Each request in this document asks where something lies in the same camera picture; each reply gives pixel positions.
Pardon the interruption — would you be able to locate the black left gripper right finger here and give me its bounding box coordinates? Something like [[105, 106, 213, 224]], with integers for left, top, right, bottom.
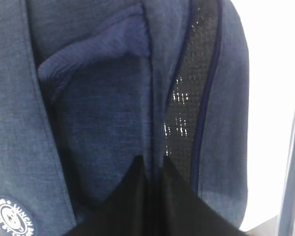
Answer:
[[161, 156, 246, 236]]

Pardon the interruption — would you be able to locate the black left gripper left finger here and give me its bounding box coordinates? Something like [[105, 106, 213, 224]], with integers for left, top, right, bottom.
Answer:
[[68, 156, 146, 236]]

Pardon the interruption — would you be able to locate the navy blue lunch bag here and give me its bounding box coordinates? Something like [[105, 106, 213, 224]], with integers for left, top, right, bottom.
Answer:
[[0, 0, 249, 236]]

